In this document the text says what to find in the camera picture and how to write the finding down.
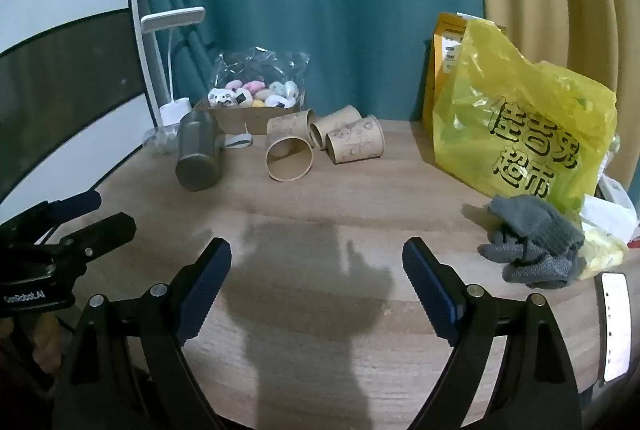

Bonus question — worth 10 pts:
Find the white desk lamp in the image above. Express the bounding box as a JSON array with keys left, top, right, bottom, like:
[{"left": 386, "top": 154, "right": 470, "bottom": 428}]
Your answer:
[{"left": 140, "top": 7, "right": 206, "bottom": 128}]

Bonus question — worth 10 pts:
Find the orange paper box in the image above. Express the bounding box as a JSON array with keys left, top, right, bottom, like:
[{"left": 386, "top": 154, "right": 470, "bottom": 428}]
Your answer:
[{"left": 422, "top": 12, "right": 508, "bottom": 135}]

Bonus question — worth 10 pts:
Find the white paper package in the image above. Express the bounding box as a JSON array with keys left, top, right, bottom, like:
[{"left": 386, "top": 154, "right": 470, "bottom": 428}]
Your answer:
[{"left": 580, "top": 175, "right": 639, "bottom": 245}]

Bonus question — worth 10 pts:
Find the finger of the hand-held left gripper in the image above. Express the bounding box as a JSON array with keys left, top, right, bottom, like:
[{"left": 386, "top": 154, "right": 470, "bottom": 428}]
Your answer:
[
  {"left": 0, "top": 191, "right": 102, "bottom": 243},
  {"left": 27, "top": 212, "right": 137, "bottom": 278}
]

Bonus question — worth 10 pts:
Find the cardboard box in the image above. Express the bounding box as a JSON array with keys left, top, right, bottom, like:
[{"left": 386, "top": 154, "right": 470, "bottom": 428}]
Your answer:
[{"left": 194, "top": 92, "right": 306, "bottom": 135}]

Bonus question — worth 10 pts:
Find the clear plastic wrapper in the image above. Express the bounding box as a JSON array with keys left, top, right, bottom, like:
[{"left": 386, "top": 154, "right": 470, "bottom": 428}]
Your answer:
[{"left": 144, "top": 126, "right": 179, "bottom": 155}]

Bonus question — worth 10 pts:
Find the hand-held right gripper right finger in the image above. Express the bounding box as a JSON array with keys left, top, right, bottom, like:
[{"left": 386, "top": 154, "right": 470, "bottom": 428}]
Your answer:
[{"left": 402, "top": 237, "right": 583, "bottom": 430}]

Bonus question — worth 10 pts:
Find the grey knit glove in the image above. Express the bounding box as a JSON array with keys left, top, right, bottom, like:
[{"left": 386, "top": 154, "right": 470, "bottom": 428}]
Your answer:
[
  {"left": 477, "top": 230, "right": 587, "bottom": 288},
  {"left": 487, "top": 194, "right": 586, "bottom": 257}
]

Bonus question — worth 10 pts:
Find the pale yellow plastic wrapper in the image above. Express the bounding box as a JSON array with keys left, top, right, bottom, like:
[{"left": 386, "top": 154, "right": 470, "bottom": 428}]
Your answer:
[{"left": 582, "top": 225, "right": 629, "bottom": 279}]

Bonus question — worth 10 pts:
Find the grey metal bottle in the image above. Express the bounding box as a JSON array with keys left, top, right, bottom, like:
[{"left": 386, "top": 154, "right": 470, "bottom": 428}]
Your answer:
[{"left": 175, "top": 110, "right": 222, "bottom": 191}]

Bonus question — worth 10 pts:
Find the yellow plastic bag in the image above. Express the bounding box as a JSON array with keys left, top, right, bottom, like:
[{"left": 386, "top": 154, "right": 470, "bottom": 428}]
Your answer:
[{"left": 432, "top": 18, "right": 618, "bottom": 215}]

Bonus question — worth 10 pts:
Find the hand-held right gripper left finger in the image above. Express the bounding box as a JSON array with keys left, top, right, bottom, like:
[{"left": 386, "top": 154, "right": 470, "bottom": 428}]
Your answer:
[{"left": 52, "top": 237, "right": 233, "bottom": 430}]

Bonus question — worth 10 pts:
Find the white remote control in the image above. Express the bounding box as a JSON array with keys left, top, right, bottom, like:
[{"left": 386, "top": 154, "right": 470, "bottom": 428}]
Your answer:
[{"left": 597, "top": 272, "right": 631, "bottom": 383}]

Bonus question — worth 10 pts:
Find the teal curtain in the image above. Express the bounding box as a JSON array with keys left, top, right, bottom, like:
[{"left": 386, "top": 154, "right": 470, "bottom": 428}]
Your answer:
[{"left": 135, "top": 0, "right": 486, "bottom": 145}]

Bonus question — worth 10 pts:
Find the brown paper cup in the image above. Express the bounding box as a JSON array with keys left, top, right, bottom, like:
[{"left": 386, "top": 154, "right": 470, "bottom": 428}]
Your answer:
[
  {"left": 308, "top": 104, "right": 362, "bottom": 151},
  {"left": 266, "top": 109, "right": 317, "bottom": 145},
  {"left": 264, "top": 130, "right": 315, "bottom": 182},
  {"left": 325, "top": 115, "right": 385, "bottom": 165}
]

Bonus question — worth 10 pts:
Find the clear bag of plush toys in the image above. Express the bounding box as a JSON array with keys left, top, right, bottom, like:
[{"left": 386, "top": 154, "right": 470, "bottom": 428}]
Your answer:
[{"left": 207, "top": 47, "right": 311, "bottom": 109}]

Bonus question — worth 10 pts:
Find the person's left hand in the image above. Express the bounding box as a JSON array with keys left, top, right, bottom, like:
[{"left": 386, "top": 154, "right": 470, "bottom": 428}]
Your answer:
[{"left": 22, "top": 309, "right": 65, "bottom": 365}]

